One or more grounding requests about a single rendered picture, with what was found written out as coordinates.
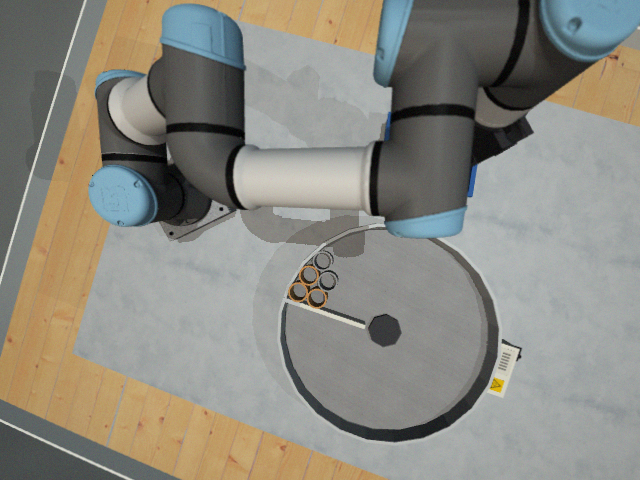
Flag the grey metal bushing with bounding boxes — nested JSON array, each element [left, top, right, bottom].
[[318, 270, 338, 292], [313, 251, 334, 271]]

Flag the grey round turntable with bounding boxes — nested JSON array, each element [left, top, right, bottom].
[[277, 223, 522, 446]]

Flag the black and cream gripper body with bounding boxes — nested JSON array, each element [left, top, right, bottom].
[[470, 113, 534, 168]]

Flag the bronze bushing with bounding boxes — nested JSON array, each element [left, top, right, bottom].
[[288, 280, 311, 302], [299, 264, 321, 286], [307, 286, 328, 309]]

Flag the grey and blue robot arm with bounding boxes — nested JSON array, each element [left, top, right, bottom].
[[88, 0, 640, 238]]

